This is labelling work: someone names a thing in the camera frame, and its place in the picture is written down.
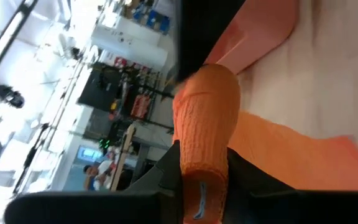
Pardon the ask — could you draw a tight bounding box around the background wooden workbench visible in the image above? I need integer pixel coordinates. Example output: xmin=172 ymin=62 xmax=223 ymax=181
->
xmin=109 ymin=123 xmax=137 ymax=192

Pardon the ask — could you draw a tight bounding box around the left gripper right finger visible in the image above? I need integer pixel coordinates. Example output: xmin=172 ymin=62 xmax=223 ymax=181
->
xmin=225 ymin=148 xmax=358 ymax=224

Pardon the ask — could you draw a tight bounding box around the orange plastic bin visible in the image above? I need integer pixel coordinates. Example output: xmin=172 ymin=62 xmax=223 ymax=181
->
xmin=204 ymin=0 xmax=300 ymax=75

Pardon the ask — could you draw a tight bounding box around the orange elastic bandage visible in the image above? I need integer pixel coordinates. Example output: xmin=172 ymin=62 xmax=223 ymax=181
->
xmin=172 ymin=63 xmax=358 ymax=224

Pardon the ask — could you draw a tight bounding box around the black overhead crossbar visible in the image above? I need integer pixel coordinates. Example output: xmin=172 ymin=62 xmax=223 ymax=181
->
xmin=0 ymin=0 xmax=39 ymax=94

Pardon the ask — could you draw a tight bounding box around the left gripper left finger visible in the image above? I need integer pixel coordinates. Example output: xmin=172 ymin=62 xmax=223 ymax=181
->
xmin=4 ymin=139 xmax=183 ymax=224

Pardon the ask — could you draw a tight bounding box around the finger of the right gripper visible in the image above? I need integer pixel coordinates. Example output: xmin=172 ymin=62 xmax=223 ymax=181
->
xmin=175 ymin=0 xmax=247 ymax=82

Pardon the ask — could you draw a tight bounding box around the black ceiling spotlight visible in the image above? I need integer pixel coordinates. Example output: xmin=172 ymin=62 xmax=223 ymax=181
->
xmin=0 ymin=83 xmax=26 ymax=110

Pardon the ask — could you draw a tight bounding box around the person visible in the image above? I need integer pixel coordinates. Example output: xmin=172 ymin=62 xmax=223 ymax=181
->
xmin=82 ymin=159 xmax=117 ymax=191

